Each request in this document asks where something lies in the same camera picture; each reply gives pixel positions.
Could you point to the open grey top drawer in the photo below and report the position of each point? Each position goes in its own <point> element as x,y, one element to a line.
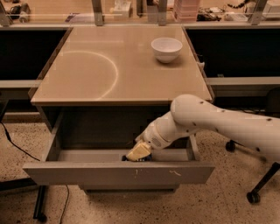
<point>88,143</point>

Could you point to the grey metal post centre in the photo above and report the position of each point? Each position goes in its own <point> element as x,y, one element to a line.
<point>161,16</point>

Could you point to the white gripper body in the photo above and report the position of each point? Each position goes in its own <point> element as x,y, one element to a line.
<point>152,137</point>

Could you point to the grey metal post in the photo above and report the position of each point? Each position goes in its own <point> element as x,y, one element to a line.
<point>161,16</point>
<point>97,9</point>
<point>256,16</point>

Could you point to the black stand leg with caster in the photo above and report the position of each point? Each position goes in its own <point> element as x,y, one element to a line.
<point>21,202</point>

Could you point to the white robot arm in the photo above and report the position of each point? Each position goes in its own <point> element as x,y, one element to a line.
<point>188,114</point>

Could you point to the pink stacked trays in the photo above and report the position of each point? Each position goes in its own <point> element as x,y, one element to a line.
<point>186,10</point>

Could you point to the dark blue rxbar wrapper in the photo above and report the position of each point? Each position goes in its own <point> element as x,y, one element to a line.
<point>143,159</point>

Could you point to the grey lower drawer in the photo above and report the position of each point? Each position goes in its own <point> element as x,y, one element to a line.
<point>126,188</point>

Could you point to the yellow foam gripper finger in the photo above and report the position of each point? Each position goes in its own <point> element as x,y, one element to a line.
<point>140,151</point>

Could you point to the grey metal post left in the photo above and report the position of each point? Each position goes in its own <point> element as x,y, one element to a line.
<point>97,9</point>

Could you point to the grey metal post right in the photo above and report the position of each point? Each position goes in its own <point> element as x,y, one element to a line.
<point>256,16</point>

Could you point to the grey cabinet with beige top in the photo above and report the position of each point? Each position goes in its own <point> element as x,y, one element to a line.
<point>114,66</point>

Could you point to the white ceramic bowl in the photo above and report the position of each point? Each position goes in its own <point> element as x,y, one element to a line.
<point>166,50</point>

